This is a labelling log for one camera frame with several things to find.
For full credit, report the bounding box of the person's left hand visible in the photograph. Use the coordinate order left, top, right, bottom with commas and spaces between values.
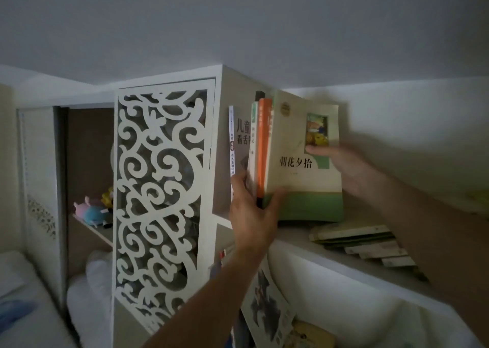
229, 170, 290, 260

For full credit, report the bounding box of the person's right hand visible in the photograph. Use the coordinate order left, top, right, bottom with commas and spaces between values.
305, 144, 383, 204

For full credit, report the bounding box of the cream and green book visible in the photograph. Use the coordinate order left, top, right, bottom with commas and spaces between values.
262, 89, 345, 223

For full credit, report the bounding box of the orange spine book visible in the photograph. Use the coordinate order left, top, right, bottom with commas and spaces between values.
255, 90, 274, 209

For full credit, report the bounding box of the thin white green book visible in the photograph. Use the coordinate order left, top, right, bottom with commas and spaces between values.
247, 102, 261, 199

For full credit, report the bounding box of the person's right forearm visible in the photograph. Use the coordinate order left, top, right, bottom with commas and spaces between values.
359, 175, 489, 339

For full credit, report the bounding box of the person's left forearm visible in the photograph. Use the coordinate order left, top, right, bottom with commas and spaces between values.
142, 243, 276, 348

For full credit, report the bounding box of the white book with purple spine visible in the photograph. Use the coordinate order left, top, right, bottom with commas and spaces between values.
228, 105, 253, 204

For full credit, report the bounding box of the stack of flat-lying books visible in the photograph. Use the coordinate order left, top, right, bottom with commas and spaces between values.
309, 223, 429, 282

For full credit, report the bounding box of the illustrated picture book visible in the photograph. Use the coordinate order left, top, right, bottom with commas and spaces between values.
240, 258, 297, 348

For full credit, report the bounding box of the white bookshelf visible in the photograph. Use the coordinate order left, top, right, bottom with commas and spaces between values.
111, 65, 486, 348

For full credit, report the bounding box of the white carved lattice panel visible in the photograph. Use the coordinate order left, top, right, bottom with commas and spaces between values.
112, 78, 217, 336

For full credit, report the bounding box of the yellow illustrated book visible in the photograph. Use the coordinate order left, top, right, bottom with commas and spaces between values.
288, 320, 337, 348

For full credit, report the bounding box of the yellow plush toy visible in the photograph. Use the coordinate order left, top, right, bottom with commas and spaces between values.
101, 186, 115, 211

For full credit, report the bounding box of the pink and blue plush toy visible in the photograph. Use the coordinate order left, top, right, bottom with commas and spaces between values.
73, 196, 112, 229

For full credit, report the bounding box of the wooden shelf board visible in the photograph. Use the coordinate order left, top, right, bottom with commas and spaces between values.
70, 213, 115, 250

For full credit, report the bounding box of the white pillow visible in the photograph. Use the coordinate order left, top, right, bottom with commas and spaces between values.
66, 250, 115, 348

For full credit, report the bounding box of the white patterned wardrobe door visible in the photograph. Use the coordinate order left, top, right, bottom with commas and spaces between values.
17, 105, 69, 311

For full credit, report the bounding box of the white bed sheet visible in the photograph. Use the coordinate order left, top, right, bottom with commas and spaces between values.
0, 250, 77, 348

